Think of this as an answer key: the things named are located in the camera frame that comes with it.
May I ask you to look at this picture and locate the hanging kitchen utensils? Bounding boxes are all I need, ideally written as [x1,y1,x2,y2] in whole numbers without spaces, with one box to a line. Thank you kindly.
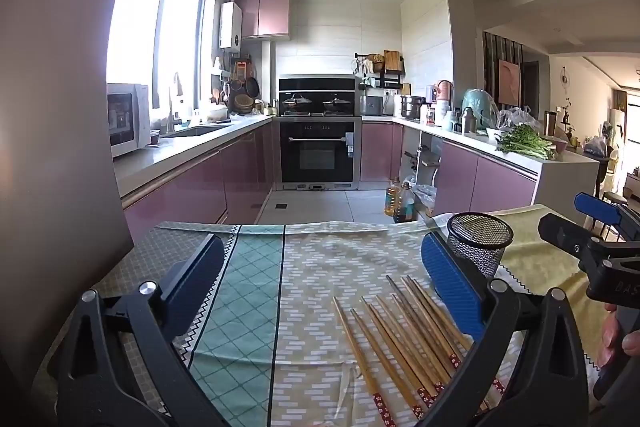
[212,54,263,115]

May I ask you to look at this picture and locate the black integrated stove hood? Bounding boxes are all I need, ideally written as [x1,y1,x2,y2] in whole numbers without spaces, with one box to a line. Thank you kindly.
[278,74,362,118]

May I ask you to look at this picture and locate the white water heater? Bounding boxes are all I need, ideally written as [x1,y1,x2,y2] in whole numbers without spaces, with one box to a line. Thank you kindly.
[219,2,243,54]

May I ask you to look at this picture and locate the pink kitchen counter unit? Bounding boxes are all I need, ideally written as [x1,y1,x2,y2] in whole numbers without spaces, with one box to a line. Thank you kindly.
[114,114,275,233]
[361,117,601,218]

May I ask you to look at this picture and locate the pink wall cabinets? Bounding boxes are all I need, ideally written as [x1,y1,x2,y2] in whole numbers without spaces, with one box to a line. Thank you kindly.
[235,0,291,40]

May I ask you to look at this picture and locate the grey refrigerator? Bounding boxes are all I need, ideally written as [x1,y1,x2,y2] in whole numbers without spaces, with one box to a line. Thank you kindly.
[0,0,151,358]

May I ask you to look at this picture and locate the black mesh utensil holder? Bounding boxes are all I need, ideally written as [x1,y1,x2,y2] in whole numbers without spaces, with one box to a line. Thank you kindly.
[446,212,515,280]

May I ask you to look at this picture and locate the black wall rack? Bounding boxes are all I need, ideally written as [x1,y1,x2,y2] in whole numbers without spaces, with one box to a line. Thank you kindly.
[355,51,407,90]

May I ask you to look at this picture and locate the framed wall picture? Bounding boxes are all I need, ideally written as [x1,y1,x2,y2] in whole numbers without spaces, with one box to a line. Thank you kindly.
[496,58,522,105]

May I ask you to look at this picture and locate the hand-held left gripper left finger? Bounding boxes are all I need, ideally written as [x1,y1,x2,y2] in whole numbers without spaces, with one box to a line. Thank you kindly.
[47,234,231,427]

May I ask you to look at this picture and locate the bunch of green vegetables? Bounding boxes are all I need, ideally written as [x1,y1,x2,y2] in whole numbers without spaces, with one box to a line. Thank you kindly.
[496,124,558,160]

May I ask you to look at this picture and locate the white microwave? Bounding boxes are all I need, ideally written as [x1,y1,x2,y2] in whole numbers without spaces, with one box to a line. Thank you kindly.
[106,83,152,158]

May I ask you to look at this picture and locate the clear plastic bag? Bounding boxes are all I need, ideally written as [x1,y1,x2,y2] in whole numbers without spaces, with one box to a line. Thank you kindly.
[500,106,543,132]

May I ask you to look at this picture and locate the wooden cutting board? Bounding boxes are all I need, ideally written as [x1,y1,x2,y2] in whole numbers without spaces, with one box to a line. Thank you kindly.
[383,50,405,75]

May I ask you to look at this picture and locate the person's right hand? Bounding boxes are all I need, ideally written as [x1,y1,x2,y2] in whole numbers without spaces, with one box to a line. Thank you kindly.
[597,302,640,370]

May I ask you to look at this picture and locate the patterned tablecloth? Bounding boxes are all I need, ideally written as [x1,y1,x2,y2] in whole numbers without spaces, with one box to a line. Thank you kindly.
[37,204,616,427]

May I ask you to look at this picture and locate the yellow cooking oil bottle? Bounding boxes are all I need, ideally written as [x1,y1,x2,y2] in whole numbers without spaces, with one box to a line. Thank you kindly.
[384,178,403,218]

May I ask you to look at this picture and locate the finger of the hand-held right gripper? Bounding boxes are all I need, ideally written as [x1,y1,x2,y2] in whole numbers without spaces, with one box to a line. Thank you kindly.
[574,192,640,238]
[537,213,608,273]

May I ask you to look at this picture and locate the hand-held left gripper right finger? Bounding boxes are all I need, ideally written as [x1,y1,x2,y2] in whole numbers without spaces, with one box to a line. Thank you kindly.
[420,232,591,427]

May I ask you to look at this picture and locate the bundle of wooden chopsticks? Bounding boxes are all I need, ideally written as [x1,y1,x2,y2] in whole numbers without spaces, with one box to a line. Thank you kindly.
[332,274,506,427]

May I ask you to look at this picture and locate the teal kitchen appliance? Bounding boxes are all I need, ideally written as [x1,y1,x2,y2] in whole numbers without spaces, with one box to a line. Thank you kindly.
[461,88,498,130]

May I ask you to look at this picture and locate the dark bag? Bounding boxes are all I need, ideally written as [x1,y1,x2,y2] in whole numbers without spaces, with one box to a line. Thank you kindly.
[582,136,608,158]

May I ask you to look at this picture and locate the black built-in oven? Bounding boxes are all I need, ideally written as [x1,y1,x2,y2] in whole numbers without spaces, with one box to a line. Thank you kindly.
[272,117,362,191]

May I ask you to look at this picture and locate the steel kitchen faucet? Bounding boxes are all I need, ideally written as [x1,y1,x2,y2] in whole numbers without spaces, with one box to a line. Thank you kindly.
[167,74,188,132]

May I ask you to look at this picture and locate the kitchen window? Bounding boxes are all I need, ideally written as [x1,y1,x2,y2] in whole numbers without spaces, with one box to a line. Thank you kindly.
[106,0,208,112]

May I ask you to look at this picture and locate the steel stockpot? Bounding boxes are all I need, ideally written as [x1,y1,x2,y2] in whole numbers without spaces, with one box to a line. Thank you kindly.
[401,95,426,120]

